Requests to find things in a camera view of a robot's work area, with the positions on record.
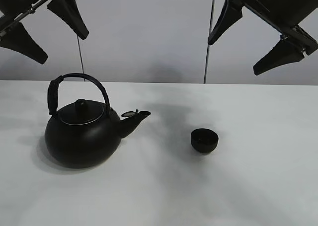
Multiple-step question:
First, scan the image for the black round teapot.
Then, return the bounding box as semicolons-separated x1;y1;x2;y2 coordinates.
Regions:
44;73;151;168

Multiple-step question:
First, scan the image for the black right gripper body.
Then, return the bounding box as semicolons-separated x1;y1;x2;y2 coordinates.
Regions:
231;0;318;55

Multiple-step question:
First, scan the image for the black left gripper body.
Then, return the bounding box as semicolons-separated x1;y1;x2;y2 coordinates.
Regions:
0;0;48;41

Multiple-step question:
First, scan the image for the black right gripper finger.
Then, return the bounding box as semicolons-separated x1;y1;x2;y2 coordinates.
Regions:
208;0;243;45
253;40;305;75

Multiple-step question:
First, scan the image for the small black teacup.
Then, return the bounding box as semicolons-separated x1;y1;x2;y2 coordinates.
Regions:
190;128;219;154

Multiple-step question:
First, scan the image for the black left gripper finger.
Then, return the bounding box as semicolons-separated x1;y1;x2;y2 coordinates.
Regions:
47;0;89;40
0;22;48;64

